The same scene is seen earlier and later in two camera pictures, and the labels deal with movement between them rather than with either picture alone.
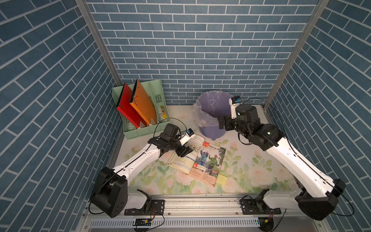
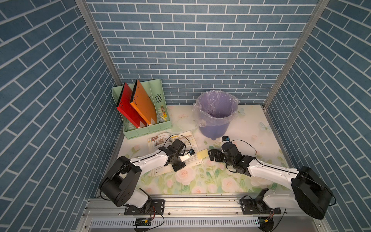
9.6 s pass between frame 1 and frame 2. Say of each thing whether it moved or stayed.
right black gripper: moved
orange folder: stayed
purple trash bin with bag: stayed
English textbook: moved
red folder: stayed
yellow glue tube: stayed
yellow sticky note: moved
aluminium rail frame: stayed
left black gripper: moved
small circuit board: stayed
